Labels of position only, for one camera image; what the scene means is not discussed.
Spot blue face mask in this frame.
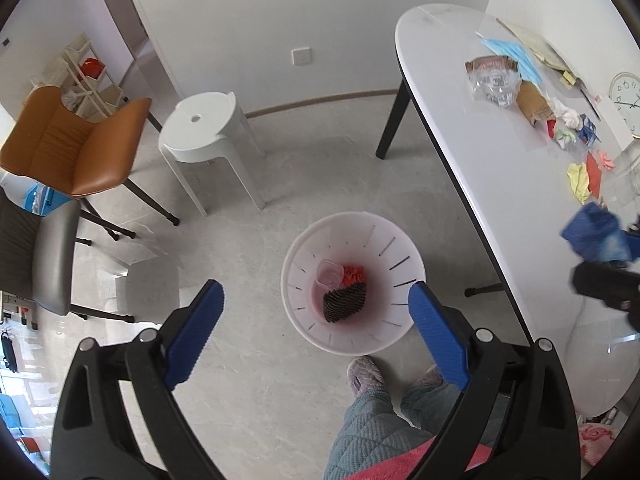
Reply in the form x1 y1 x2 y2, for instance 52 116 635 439
477 32 542 86

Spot blue white crumpled carton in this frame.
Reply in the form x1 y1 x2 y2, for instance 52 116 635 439
578 114 600 148

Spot blue wrapper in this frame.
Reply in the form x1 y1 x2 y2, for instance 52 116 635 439
561 203 639 266

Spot pink red sleeve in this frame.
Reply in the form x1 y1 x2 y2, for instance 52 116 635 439
359 421 622 480

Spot white plastic stool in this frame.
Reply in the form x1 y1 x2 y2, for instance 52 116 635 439
158 92 266 217

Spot black pen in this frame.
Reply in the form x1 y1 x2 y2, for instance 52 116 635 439
579 86 601 122

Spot grey fuzzy slipper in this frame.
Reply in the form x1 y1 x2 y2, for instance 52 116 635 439
347 356 386 398

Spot person leg teal trousers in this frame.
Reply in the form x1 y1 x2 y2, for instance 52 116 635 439
322 364 482 480

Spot white shelf rack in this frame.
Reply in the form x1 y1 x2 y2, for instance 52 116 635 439
29 32 124 122

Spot yellow crumpled paper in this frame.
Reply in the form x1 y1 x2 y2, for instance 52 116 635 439
566 162 591 205

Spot black foam net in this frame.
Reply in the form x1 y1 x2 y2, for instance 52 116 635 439
322 283 367 323

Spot white rectangular box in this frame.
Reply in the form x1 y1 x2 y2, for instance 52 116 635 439
596 96 634 152

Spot open notebook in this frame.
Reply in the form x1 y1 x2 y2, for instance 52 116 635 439
497 18 572 72

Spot black table leg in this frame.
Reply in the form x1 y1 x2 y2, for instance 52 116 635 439
375 80 410 159

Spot clear plastic cup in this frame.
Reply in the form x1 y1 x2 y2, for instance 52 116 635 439
316 259 344 290

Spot green crumpled paper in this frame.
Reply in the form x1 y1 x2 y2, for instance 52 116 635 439
553 129 577 151

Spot orange red crumpled paper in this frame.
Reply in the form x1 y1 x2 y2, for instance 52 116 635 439
586 152 602 198

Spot grey chair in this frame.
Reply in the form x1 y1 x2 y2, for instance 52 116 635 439
1 194 136 323

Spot yellow sticky notes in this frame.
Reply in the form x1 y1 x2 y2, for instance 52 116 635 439
562 70 578 87

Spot white trash bin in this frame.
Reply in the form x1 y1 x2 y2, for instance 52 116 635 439
281 211 426 356

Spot blue tissue pack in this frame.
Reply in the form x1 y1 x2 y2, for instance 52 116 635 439
23 183 70 216

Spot clear glass mug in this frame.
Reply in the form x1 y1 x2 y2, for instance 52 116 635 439
600 140 640 229

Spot pink paper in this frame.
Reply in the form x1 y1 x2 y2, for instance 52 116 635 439
596 150 615 171

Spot clear plastic wrapper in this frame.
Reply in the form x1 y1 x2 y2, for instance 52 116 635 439
465 55 522 107

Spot orange leather chair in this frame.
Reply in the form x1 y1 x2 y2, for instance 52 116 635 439
0 84 181 241

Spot wall socket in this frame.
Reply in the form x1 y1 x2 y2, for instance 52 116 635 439
291 47 312 66

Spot crumpled white tissue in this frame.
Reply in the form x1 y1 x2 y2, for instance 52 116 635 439
547 98 584 131

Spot round wall clock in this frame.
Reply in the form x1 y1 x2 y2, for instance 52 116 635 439
608 72 640 140

